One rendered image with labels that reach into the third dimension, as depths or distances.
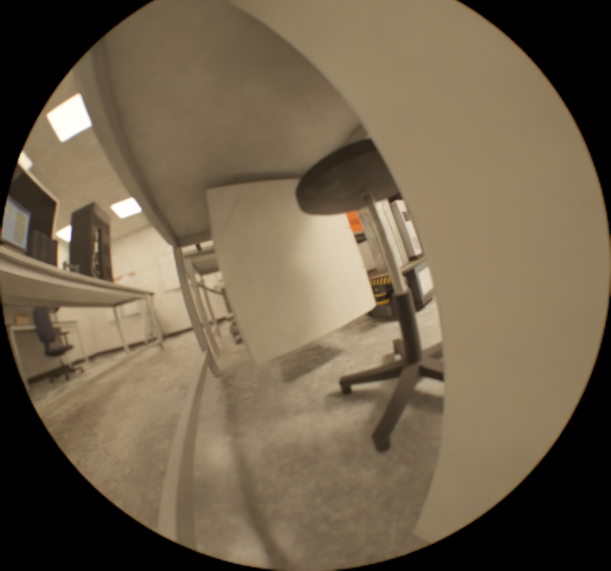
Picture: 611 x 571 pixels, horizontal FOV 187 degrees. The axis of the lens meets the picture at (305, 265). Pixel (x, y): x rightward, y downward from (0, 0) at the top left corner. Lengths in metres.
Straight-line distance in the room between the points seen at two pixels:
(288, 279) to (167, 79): 0.67
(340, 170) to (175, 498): 0.59
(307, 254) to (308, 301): 0.17
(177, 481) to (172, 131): 0.72
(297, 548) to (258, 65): 0.90
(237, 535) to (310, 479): 0.21
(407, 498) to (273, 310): 0.62
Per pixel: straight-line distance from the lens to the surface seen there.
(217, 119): 0.57
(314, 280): 0.67
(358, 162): 0.35
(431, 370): 0.53
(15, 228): 1.78
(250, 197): 0.70
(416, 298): 1.18
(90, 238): 2.56
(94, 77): 0.46
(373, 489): 0.45
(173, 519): 0.34
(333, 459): 0.50
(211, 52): 0.48
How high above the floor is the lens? 0.41
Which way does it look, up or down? 3 degrees up
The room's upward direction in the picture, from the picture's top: 18 degrees counter-clockwise
